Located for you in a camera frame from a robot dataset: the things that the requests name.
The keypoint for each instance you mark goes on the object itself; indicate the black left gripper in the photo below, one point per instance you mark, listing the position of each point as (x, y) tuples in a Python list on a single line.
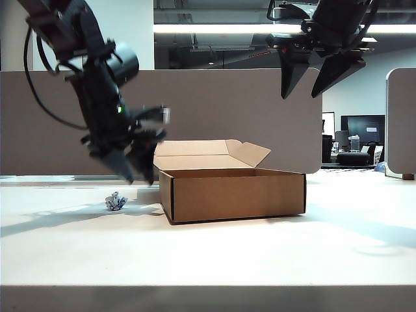
[(120, 141)]

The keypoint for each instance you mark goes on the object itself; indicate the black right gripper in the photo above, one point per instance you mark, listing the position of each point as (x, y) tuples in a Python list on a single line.
[(325, 42)]

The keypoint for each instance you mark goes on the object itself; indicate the grey office chair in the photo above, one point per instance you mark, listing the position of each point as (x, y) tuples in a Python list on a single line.
[(341, 138)]

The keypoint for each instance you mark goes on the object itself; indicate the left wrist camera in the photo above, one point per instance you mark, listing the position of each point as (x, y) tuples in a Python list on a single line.
[(156, 114)]

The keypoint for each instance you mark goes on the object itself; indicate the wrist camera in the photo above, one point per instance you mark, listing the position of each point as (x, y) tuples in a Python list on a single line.
[(292, 12), (156, 114)]

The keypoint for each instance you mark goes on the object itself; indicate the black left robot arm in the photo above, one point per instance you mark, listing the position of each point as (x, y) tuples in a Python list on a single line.
[(94, 81)]

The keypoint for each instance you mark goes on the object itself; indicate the black round ottoman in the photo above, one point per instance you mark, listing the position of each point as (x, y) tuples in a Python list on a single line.
[(354, 159)]

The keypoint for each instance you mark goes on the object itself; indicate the white-framed monitor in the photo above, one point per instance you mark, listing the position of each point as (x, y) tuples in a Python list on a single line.
[(329, 123)]

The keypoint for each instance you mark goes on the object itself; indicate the brown divider foot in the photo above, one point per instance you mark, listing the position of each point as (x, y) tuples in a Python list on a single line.
[(408, 177)]

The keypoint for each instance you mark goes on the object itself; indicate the small blue-printed paper ball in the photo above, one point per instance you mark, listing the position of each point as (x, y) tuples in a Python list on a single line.
[(115, 201)]

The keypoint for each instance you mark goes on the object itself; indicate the long linear ceiling light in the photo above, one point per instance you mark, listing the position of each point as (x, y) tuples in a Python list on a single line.
[(211, 29)]

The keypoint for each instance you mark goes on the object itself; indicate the white small cabinet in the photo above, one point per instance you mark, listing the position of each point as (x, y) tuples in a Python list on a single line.
[(355, 144)]

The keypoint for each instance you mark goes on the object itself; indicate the blue plastic bag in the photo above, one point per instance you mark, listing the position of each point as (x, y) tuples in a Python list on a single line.
[(381, 167)]

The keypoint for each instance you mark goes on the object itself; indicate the brown open cardboard box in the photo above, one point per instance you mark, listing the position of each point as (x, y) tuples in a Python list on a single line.
[(237, 198)]

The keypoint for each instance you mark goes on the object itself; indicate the black wall display screen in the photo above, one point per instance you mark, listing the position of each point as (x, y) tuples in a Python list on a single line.
[(360, 125)]

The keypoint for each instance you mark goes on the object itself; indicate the grey divider panel white edge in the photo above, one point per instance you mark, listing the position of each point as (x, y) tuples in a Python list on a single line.
[(403, 123)]

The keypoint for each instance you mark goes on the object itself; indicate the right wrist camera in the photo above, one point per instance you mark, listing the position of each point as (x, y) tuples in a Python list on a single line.
[(292, 12)]

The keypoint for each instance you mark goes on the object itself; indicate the wide grey desk divider panel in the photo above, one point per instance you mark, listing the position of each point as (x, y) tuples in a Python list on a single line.
[(211, 110)]

